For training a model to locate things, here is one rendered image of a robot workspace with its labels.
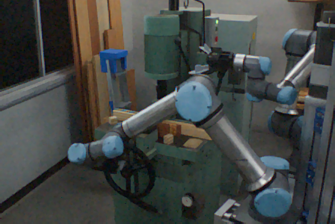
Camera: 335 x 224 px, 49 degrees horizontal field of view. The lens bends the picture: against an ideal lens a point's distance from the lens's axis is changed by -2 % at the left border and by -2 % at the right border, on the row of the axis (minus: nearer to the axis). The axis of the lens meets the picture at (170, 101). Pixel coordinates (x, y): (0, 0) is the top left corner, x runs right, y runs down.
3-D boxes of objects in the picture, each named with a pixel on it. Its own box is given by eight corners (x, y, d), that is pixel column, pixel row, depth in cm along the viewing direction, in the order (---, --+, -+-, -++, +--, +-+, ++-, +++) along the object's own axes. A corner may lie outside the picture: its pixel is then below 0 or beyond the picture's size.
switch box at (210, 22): (202, 46, 206) (203, 17, 201) (208, 43, 214) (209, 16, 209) (211, 47, 203) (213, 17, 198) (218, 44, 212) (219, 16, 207)
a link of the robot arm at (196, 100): (296, 188, 130) (202, 67, 125) (299, 212, 116) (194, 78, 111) (268, 203, 134) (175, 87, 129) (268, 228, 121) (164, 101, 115)
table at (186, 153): (83, 145, 194) (82, 134, 192) (116, 126, 220) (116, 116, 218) (188, 171, 168) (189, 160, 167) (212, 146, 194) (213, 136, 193)
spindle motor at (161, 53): (137, 78, 188) (137, 16, 178) (155, 71, 203) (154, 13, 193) (169, 82, 180) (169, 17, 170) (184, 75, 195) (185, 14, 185)
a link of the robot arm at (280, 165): (285, 184, 143) (289, 152, 139) (287, 203, 131) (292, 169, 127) (254, 181, 146) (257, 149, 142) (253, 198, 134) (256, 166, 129)
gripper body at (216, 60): (209, 45, 163) (235, 48, 158) (212, 57, 170) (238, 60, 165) (203, 59, 160) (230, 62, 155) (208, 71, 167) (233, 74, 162)
